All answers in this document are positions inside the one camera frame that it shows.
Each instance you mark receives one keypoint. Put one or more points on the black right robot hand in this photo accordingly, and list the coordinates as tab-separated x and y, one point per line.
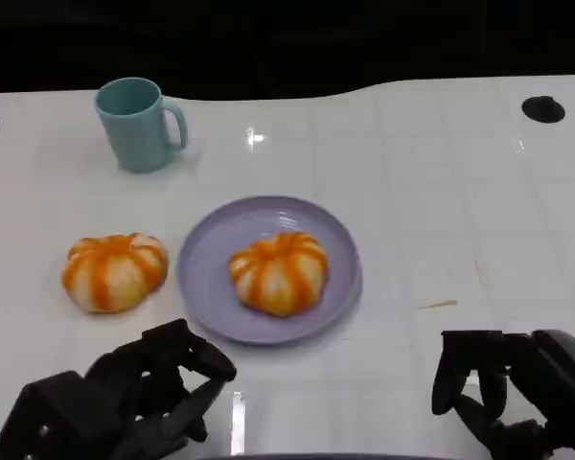
556	378

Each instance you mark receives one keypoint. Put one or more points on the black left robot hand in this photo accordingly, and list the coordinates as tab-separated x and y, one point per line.
105	400

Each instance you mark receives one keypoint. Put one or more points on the orange white toy bread roll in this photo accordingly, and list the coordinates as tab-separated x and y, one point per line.
112	273
278	275

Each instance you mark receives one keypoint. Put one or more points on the lilac plate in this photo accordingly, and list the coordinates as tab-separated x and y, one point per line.
206	287

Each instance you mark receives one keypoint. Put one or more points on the pale green mug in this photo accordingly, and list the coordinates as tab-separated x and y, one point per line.
134	139

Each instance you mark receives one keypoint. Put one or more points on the black table grommet hole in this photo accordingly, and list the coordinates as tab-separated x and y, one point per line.
542	109

